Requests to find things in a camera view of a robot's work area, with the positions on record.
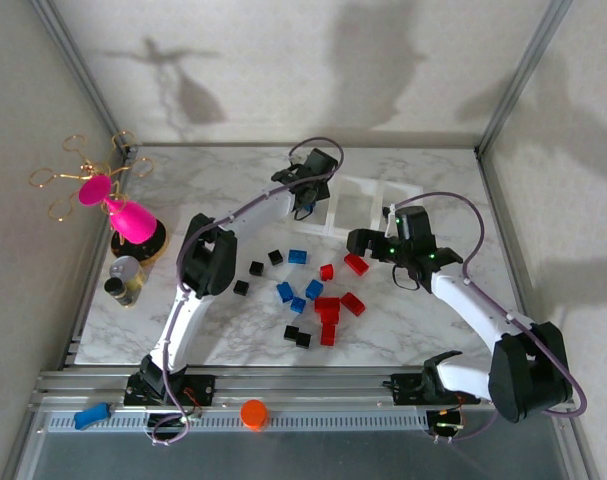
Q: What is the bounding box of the white plastic bin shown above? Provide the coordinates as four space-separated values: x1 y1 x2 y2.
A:
331 174 385 239
287 172 340 236
380 179 425 236

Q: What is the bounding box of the pink goblet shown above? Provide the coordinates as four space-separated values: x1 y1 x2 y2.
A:
77 173 158 246

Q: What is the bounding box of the metal tin can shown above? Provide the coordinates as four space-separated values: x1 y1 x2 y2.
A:
110 255 148 296

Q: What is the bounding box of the orange cylinder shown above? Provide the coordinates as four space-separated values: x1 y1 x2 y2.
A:
239 398 270 432

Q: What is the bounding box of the small bottle black cap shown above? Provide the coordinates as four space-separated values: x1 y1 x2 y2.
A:
103 277 137 309

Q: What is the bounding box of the blue bone-shaped toy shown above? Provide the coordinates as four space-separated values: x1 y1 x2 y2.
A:
73 402 112 431

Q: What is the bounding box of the aluminium table side rail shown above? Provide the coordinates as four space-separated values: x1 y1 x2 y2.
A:
475 147 534 321
57 144 139 371

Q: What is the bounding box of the aluminium mounting rail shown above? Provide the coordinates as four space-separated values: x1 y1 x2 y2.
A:
30 367 579 414

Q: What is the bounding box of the gold wire stand black base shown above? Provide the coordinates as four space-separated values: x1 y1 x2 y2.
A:
28 130 169 266

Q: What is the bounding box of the grey slotted cable duct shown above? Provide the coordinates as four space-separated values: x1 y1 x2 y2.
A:
42 409 434 434

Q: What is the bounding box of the aluminium frame post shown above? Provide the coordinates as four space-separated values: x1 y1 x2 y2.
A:
28 0 139 154
475 0 575 157

